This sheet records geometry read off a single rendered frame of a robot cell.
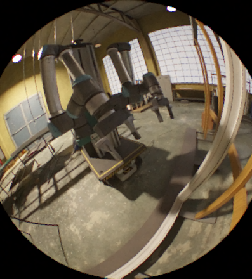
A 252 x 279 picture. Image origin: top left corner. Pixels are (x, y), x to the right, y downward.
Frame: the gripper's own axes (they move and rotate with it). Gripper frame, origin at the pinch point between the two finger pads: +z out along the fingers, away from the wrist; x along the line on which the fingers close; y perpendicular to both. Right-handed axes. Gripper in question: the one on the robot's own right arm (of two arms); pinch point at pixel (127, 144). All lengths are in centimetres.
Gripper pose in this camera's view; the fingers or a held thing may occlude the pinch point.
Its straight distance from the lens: 35.7
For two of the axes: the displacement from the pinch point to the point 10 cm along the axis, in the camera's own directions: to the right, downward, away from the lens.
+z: 5.8, 7.8, 2.3
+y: -5.6, 1.7, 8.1
